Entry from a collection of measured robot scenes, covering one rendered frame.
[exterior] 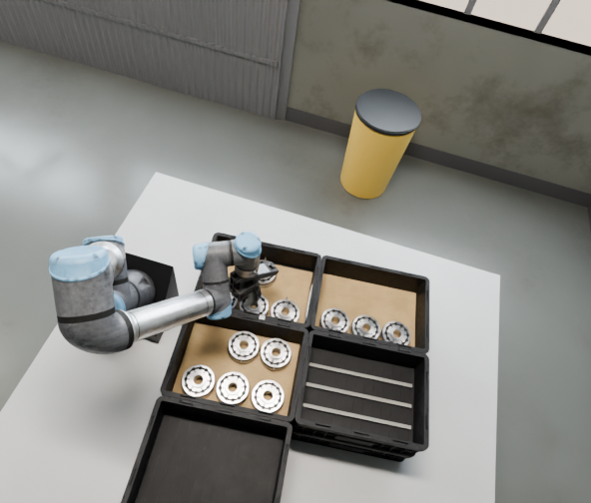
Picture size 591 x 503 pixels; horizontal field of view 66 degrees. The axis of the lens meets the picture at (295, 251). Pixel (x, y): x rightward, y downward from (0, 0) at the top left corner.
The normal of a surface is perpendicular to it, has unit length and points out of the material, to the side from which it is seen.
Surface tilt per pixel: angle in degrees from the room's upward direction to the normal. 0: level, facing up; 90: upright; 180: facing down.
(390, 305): 0
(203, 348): 0
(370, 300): 0
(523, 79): 90
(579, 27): 90
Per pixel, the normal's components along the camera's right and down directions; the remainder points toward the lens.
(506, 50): -0.27, 0.78
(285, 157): 0.12, -0.55
